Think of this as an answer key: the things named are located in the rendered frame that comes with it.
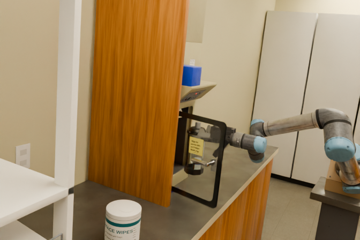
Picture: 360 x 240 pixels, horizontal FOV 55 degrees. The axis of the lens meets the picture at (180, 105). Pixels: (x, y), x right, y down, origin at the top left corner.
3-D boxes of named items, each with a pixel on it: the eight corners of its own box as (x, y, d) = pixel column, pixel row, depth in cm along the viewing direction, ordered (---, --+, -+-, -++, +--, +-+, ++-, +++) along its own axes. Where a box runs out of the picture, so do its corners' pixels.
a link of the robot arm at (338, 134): (366, 170, 184) (349, 117, 147) (370, 197, 176) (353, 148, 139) (342, 171, 190) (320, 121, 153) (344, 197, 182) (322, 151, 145)
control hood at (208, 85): (167, 104, 163) (169, 83, 161) (196, 97, 192) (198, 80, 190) (188, 109, 158) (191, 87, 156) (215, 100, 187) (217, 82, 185)
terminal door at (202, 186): (164, 187, 172) (171, 109, 164) (216, 209, 154) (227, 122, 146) (163, 187, 171) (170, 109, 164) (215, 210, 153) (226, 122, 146)
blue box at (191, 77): (172, 83, 162) (173, 64, 161) (181, 82, 171) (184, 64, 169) (190, 87, 158) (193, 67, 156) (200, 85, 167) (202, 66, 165)
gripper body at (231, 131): (215, 123, 177) (238, 127, 171) (214, 139, 178) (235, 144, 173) (209, 125, 170) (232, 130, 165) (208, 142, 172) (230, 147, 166)
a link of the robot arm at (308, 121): (344, 96, 153) (245, 117, 181) (347, 117, 147) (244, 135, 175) (352, 109, 160) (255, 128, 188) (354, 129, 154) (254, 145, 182)
